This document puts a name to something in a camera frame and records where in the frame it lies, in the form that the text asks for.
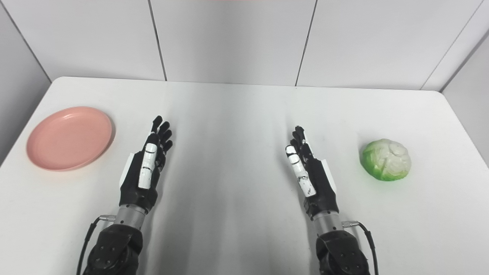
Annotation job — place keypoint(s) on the pink plate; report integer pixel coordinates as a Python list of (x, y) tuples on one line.
[(69, 138)]

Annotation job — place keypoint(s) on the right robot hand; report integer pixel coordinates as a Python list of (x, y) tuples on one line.
[(319, 183)]

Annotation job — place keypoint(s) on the green white cabbage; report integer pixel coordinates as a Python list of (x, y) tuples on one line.
[(386, 159)]

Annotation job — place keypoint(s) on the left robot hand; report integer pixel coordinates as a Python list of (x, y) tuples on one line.
[(141, 183)]

